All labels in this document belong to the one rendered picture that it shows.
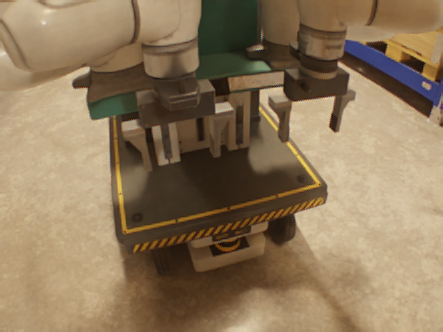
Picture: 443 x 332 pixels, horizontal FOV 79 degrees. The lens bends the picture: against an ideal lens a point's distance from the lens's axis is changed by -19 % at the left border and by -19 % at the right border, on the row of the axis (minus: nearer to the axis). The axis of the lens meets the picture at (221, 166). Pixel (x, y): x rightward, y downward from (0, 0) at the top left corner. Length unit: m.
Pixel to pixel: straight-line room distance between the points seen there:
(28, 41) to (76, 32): 0.06
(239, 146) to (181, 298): 0.60
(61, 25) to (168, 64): 0.18
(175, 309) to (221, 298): 0.17
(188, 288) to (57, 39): 0.99
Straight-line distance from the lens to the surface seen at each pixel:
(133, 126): 0.57
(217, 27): 0.94
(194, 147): 1.21
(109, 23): 0.41
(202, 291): 1.20
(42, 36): 0.39
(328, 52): 0.60
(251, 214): 0.98
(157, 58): 0.49
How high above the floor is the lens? 1.05
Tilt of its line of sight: 40 degrees down
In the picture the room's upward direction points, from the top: 2 degrees counter-clockwise
